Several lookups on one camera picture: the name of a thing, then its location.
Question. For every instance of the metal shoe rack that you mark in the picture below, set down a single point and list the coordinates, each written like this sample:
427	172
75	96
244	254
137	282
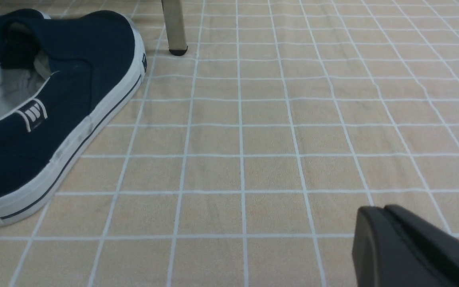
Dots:
175	28

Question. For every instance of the navy slip-on shoe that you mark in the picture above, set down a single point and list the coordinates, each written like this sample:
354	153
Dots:
61	82

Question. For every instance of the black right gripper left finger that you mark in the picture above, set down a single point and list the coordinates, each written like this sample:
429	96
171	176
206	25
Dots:
381	256

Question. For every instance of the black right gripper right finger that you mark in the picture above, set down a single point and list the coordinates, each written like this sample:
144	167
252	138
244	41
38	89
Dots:
435	249

